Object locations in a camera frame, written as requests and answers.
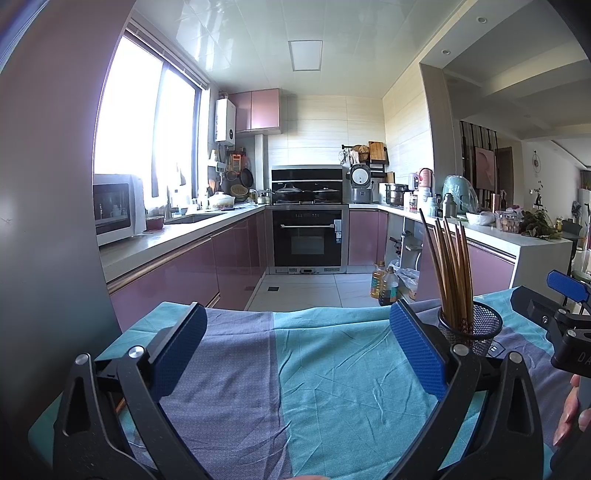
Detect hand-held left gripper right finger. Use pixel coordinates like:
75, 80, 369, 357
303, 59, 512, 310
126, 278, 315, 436
389, 299, 544, 480

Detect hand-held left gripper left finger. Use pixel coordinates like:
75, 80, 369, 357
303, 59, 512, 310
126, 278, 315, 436
52, 302, 208, 480

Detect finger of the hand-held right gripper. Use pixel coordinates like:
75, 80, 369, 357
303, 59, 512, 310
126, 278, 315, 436
510, 285, 591, 334
546, 270, 591, 304

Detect black mesh holder cup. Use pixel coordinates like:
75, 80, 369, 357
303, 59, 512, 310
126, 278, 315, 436
437, 302, 504, 358

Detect bunch of wooden chopsticks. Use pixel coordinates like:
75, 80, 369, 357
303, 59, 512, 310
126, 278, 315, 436
418, 208, 476, 334

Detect hanging pans and utensils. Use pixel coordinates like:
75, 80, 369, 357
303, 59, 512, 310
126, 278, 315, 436
207, 148, 256, 195

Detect person's right hand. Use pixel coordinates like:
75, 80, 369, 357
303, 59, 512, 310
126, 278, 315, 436
553, 374, 583, 447

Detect pink peninsula counter cabinets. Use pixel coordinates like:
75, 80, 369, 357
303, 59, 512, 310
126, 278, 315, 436
348, 203, 574, 302

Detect clear plastic bag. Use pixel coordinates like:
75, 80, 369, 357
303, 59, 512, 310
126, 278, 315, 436
396, 267, 420, 301

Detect green potted plant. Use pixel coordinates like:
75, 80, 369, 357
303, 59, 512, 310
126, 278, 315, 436
522, 208, 563, 239

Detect pink lower cabinets with sink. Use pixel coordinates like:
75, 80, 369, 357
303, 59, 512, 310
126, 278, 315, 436
100, 205, 269, 329

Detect teal and purple tablecloth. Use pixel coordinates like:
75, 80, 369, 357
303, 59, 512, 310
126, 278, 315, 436
28, 287, 591, 480

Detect black built-in oven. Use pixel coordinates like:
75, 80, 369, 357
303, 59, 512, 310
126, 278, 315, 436
271, 209, 348, 269

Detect steel cooking pot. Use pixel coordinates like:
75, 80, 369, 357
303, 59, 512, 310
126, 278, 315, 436
385, 183, 410, 206

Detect white microwave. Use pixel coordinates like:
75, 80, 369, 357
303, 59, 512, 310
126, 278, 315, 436
93, 174, 147, 246

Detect silver rice cooker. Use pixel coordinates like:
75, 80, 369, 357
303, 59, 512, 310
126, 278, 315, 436
349, 164, 374, 204

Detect black stove with pans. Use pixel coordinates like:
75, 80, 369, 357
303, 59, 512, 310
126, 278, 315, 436
271, 165, 350, 206

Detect kitchen window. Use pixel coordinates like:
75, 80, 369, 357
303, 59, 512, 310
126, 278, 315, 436
94, 34, 202, 219

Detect square ceiling light panel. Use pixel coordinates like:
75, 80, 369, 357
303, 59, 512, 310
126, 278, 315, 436
288, 40, 323, 72

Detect framed wall picture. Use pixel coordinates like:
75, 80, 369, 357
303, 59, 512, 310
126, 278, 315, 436
473, 146, 498, 191

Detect wall rack with cutting boards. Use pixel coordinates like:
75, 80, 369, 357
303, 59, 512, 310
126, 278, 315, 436
342, 140, 390, 174

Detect white wall water heater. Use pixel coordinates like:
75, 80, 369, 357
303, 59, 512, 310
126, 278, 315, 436
215, 99, 238, 143

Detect pink wall cabinet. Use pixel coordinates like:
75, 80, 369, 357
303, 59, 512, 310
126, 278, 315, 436
229, 88, 281, 133

